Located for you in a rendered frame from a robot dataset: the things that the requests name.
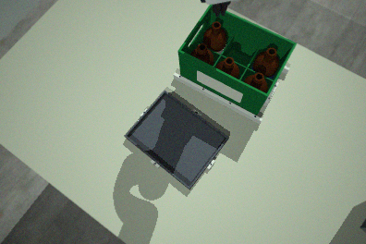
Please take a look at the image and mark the brown glass bottle with white label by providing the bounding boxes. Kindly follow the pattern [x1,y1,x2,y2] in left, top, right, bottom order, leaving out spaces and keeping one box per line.
[203,21,227,54]

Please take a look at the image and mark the grey square tray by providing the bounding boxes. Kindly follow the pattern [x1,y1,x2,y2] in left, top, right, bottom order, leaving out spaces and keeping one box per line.
[125,91,229,189]

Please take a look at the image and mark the green plastic crate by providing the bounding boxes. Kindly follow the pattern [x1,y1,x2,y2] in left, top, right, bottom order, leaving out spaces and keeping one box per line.
[178,5,297,115]

